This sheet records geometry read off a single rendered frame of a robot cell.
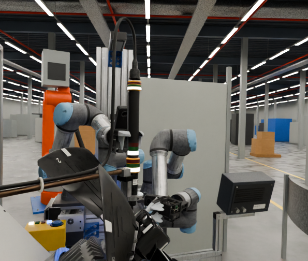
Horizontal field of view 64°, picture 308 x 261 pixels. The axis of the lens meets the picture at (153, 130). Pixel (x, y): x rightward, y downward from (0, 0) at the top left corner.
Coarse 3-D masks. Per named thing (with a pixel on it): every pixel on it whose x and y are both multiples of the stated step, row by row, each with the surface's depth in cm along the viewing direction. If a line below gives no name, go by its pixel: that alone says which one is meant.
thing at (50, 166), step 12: (48, 156) 69; (60, 156) 72; (72, 156) 75; (84, 156) 79; (48, 168) 66; (60, 168) 69; (72, 168) 71; (84, 168) 74; (96, 180) 73; (72, 192) 66; (84, 192) 68; (96, 192) 70; (84, 204) 66; (96, 204) 68
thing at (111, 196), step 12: (108, 180) 47; (108, 192) 44; (120, 192) 51; (108, 204) 43; (120, 204) 49; (108, 216) 41; (120, 216) 47; (132, 216) 57; (120, 228) 46; (132, 228) 56; (108, 240) 38; (120, 240) 45; (132, 240) 57; (108, 252) 37; (120, 252) 45; (132, 252) 56
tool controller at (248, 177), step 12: (228, 180) 127; (240, 180) 126; (252, 180) 127; (264, 180) 129; (228, 192) 126; (240, 192) 125; (252, 192) 128; (264, 192) 130; (228, 204) 126; (240, 204) 128; (252, 204) 130; (264, 204) 132
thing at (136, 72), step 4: (136, 60) 77; (132, 64) 77; (136, 64) 77; (132, 68) 76; (136, 68) 76; (132, 72) 76; (136, 72) 76; (132, 76) 76; (136, 76) 76; (136, 176) 77; (136, 180) 77; (132, 184) 77; (136, 184) 77; (132, 188) 77; (136, 188) 78; (132, 192) 77; (136, 192) 78; (132, 204) 77
